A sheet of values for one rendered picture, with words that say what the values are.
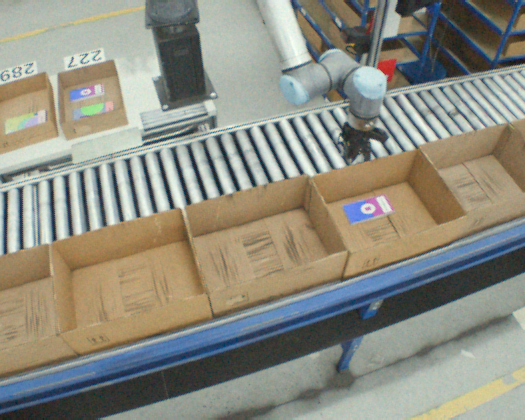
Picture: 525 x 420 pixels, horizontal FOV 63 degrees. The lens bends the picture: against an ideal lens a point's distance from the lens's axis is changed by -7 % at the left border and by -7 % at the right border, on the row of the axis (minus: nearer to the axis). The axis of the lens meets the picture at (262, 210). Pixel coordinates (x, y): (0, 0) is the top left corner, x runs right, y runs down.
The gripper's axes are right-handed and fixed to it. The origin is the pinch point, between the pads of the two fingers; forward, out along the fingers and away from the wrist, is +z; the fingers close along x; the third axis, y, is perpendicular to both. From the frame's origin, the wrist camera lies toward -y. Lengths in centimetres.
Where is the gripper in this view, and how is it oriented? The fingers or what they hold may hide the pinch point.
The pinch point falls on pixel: (357, 165)
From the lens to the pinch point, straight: 154.7
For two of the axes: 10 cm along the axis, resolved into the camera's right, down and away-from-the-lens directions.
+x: 3.2, 7.6, -5.7
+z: 0.0, 6.0, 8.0
